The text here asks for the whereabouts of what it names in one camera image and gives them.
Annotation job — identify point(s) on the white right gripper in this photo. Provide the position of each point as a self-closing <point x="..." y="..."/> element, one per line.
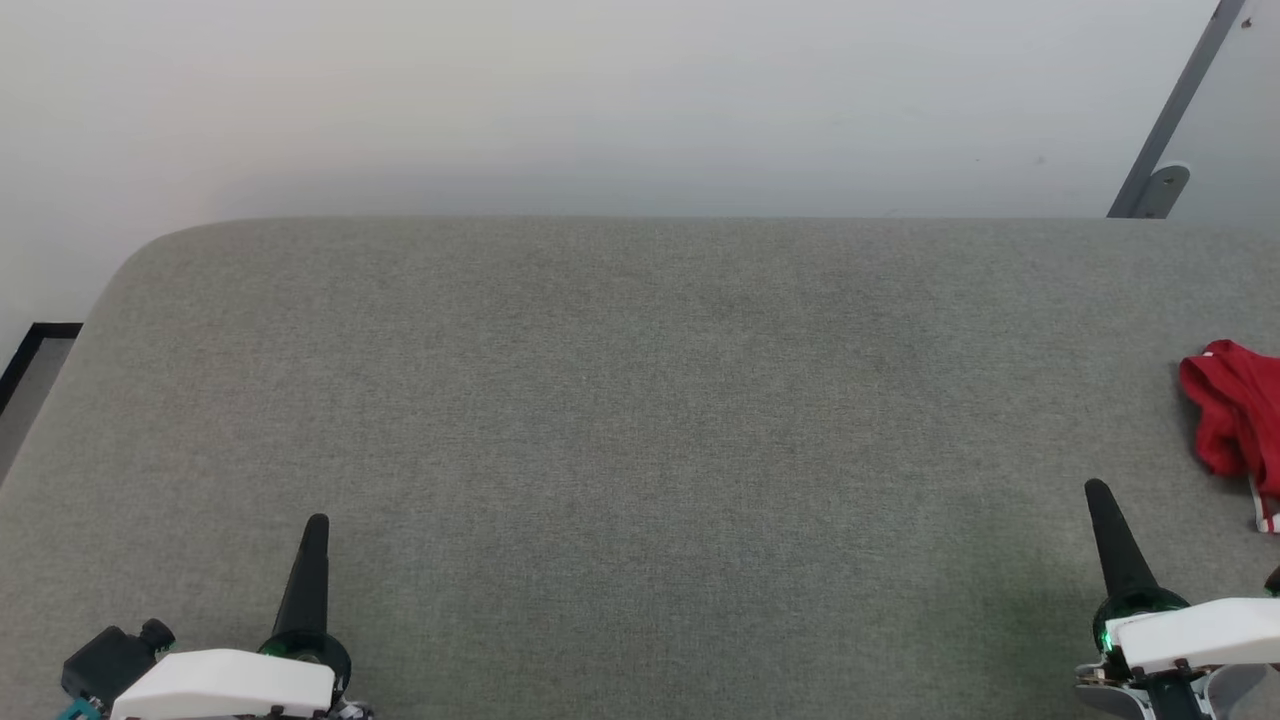
<point x="1200" y="635"/>

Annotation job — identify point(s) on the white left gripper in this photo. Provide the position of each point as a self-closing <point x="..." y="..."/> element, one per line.
<point x="220" y="685"/>

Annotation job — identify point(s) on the red white basketball jersey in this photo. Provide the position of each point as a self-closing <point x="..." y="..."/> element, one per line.
<point x="1240" y="410"/>

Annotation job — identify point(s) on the black baseboard strip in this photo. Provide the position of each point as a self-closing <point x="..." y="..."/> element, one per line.
<point x="30" y="350"/>

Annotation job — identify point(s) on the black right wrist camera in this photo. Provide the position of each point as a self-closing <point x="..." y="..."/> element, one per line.
<point x="1275" y="581"/>

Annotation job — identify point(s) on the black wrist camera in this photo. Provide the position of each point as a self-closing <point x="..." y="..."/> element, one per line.
<point x="110" y="660"/>
<point x="1275" y="581"/>

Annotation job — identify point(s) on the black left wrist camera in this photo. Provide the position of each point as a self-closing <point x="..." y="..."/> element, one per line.
<point x="110" y="660"/>

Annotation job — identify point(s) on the teal left camera connector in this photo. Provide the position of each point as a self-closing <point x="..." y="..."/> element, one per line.
<point x="78" y="710"/>

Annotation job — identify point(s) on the grey metal post with bracket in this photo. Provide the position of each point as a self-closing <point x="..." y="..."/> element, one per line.
<point x="1165" y="130"/>

